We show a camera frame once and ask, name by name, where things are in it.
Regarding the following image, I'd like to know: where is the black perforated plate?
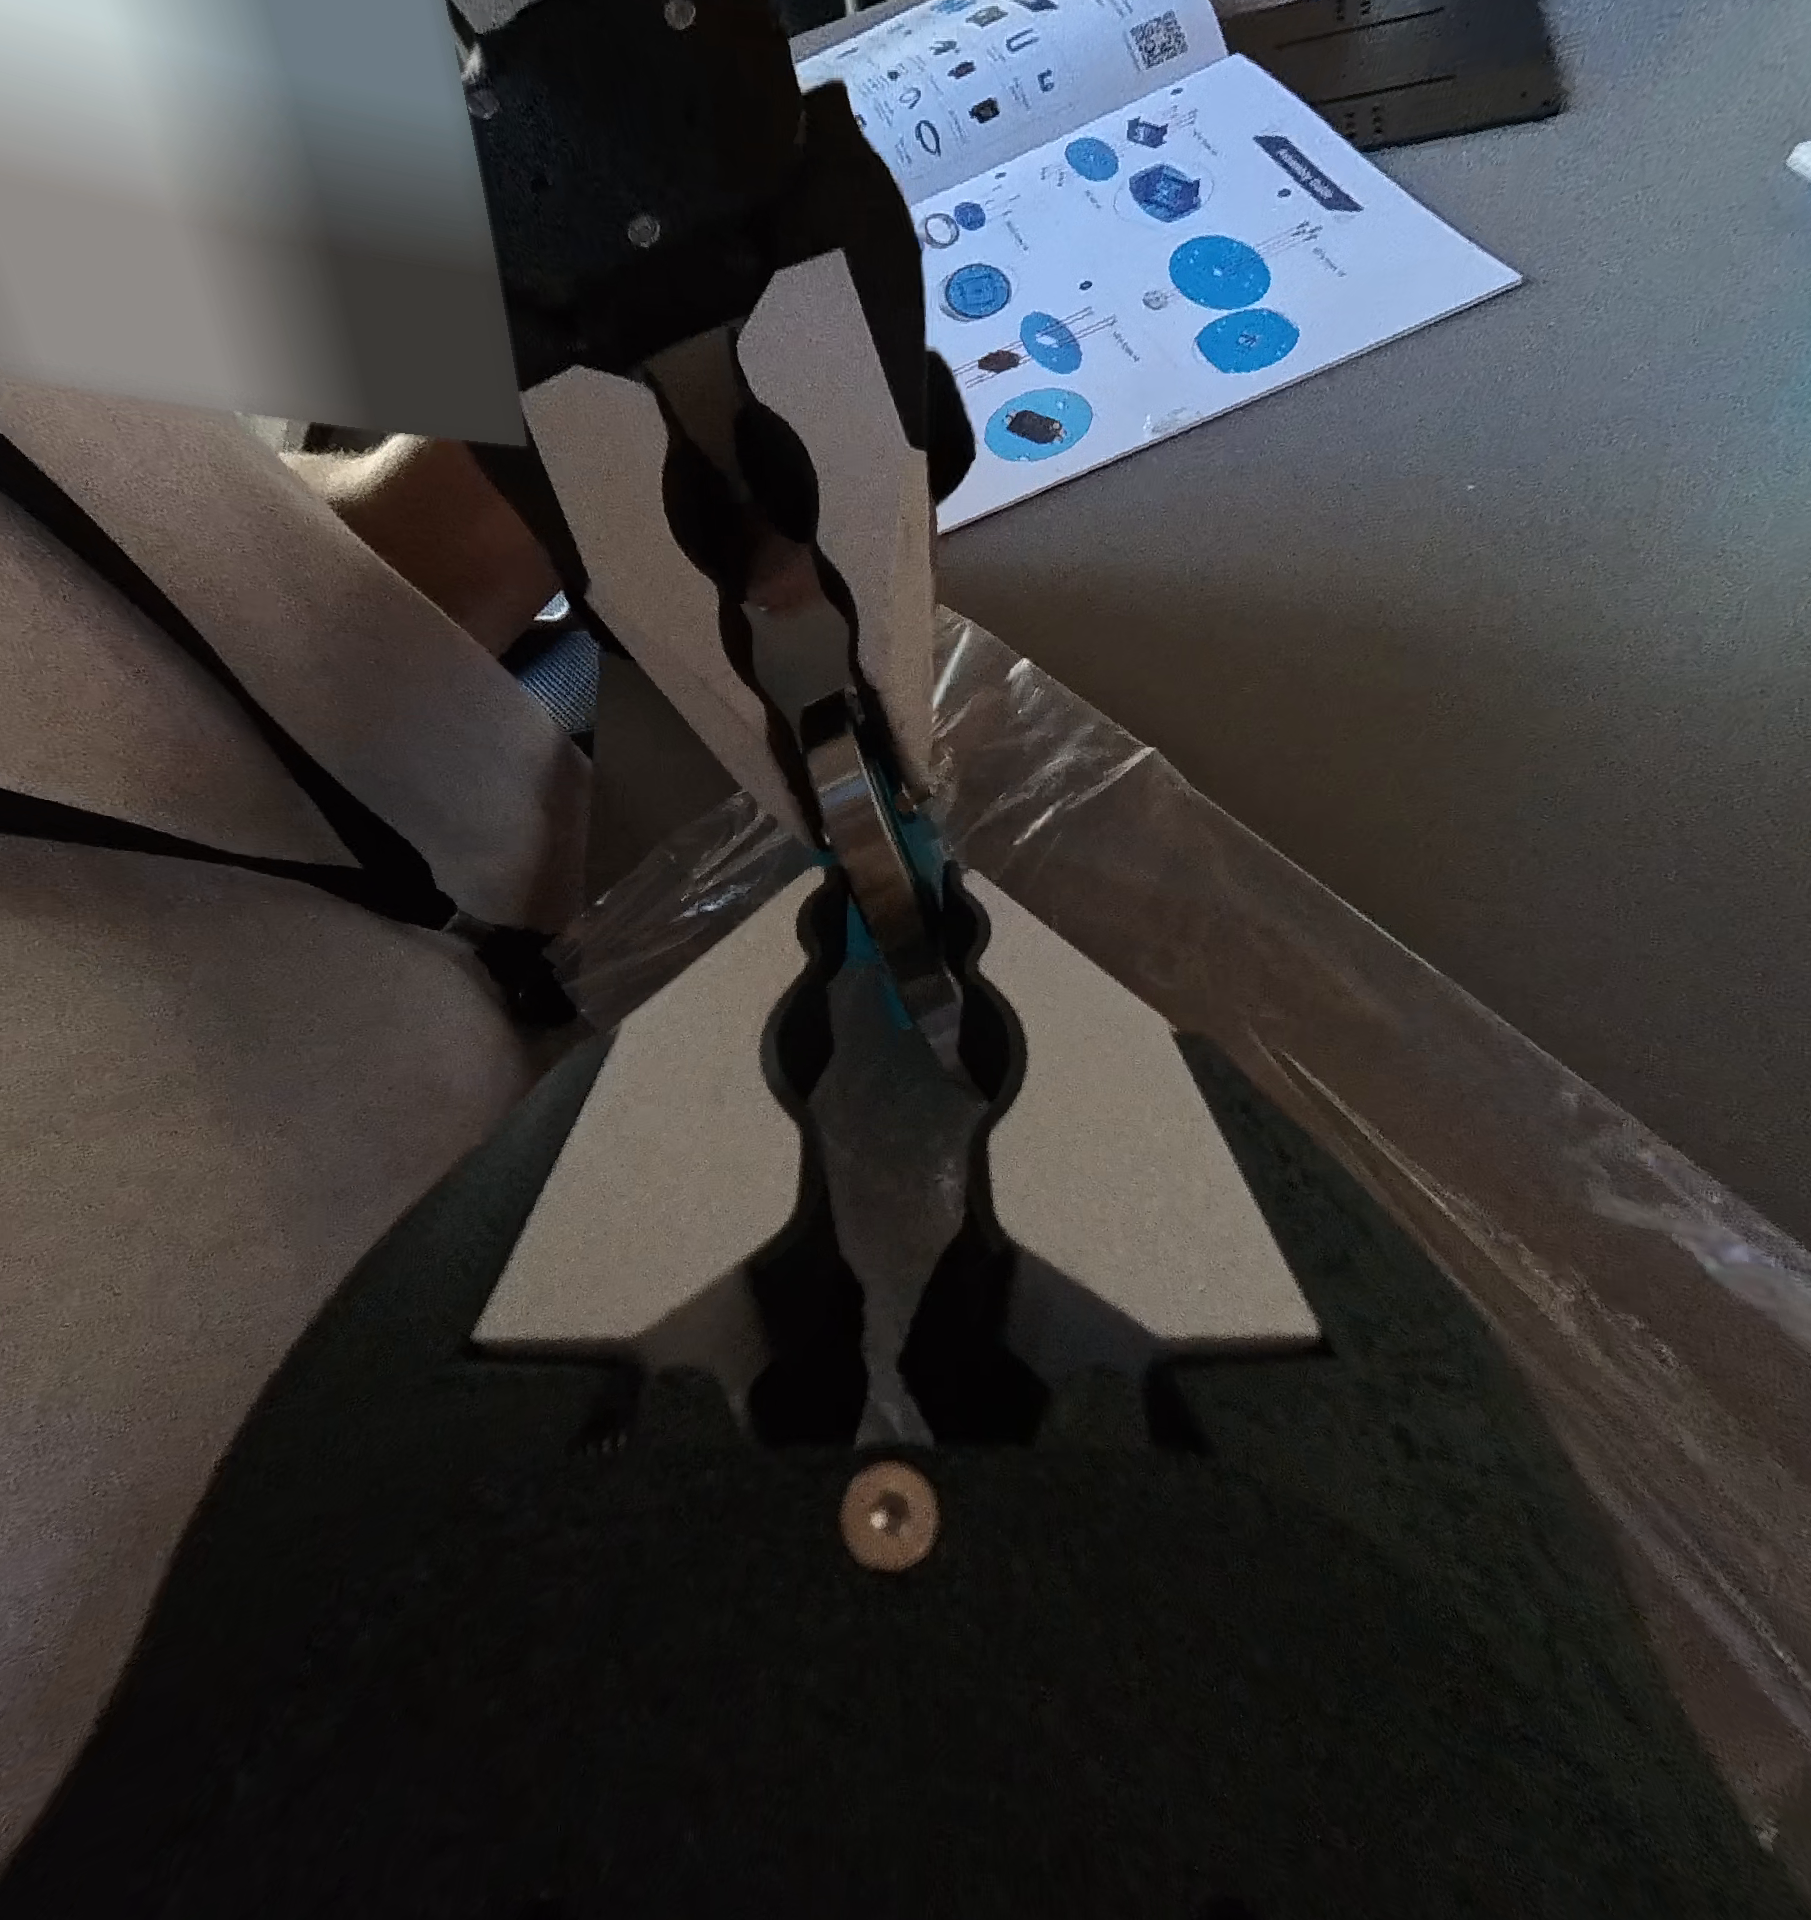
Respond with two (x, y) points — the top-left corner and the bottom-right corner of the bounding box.
(1227, 0), (1571, 155)

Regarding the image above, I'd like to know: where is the black lanyard strap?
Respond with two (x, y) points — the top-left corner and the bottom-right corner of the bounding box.
(0, 379), (578, 1033)

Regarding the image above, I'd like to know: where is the person's left hand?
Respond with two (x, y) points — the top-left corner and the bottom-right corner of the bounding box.
(757, 523), (835, 619)

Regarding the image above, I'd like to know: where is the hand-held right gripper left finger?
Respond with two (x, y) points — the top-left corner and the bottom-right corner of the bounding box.
(469, 871), (885, 1449)

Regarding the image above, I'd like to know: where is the grey desk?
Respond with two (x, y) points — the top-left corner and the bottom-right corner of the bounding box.
(574, 0), (1811, 1920)

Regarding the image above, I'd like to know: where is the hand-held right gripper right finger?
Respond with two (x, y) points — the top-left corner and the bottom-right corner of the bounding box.
(904, 866), (1323, 1449)

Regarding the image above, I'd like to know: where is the clear plastic bag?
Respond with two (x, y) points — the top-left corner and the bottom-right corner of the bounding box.
(562, 598), (1811, 1870)

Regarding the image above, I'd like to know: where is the blue disc with bearing ring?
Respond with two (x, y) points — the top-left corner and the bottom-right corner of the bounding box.
(801, 694), (970, 1075)

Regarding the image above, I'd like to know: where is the assembly instruction booklet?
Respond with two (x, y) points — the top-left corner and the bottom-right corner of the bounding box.
(793, 0), (1525, 535)

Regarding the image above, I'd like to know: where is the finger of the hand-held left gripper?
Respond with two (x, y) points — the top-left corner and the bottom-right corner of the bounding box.
(519, 363), (830, 857)
(732, 245), (944, 803)

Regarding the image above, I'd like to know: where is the person's left forearm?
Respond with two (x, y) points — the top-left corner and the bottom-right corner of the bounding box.
(313, 432), (586, 649)

